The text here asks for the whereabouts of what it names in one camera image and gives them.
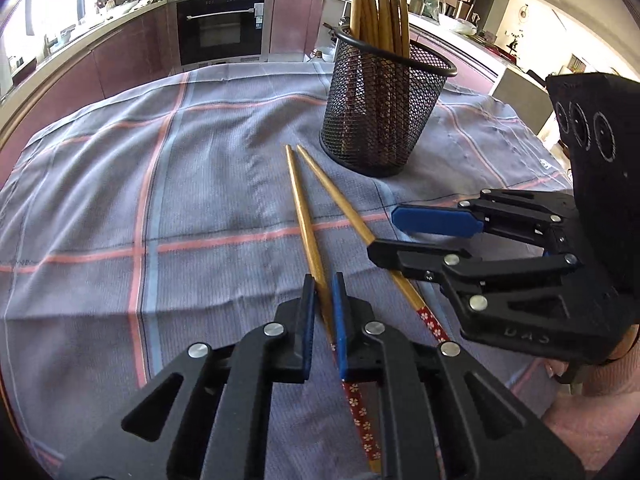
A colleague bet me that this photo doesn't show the bunch of wooden chopsticks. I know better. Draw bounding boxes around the bunch of wooden chopsticks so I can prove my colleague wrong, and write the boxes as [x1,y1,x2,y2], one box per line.
[345,0,413,161]

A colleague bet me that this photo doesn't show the pink kitchen cabinets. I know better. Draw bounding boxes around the pink kitchen cabinets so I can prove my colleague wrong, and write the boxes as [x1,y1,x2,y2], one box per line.
[0,0,501,171]

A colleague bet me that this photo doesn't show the person's right hand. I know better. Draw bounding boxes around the person's right hand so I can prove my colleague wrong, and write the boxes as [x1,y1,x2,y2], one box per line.
[546,325,640,400]

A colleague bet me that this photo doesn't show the person's right forearm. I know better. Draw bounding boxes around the person's right forearm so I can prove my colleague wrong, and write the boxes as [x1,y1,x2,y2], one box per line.
[542,390,640,466]

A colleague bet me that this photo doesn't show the white bowl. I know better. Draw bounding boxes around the white bowl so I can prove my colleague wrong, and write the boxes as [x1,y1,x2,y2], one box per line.
[440,16,478,36]

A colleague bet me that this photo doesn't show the wooden chopstick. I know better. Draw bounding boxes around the wooden chopstick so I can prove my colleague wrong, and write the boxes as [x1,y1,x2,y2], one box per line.
[285,145,383,476]
[296,145,451,343]

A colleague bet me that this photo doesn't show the white side cabinet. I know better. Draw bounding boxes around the white side cabinet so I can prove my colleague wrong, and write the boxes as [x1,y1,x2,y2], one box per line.
[492,67,558,133]

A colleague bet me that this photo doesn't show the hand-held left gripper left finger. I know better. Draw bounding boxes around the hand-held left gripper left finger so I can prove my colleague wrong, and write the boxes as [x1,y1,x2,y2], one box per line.
[57,274,319,480]

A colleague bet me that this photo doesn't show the black mesh utensil holder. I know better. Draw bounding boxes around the black mesh utensil holder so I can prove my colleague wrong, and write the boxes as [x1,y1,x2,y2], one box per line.
[320,24,458,178]

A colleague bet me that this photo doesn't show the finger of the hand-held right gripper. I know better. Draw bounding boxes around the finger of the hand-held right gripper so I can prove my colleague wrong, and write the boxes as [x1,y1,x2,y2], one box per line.
[391,188,579,257]
[366,239,584,314]

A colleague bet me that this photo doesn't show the black built-in oven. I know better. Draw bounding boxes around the black built-in oven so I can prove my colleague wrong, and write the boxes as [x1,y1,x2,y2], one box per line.
[176,0,268,66]

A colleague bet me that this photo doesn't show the plaid grey tablecloth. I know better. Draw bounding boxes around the plaid grey tablecloth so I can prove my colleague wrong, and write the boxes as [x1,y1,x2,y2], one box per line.
[0,57,573,480]

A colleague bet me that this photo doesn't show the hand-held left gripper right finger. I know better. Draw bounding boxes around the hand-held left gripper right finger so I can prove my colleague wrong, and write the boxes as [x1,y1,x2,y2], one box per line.
[331,272,587,480]

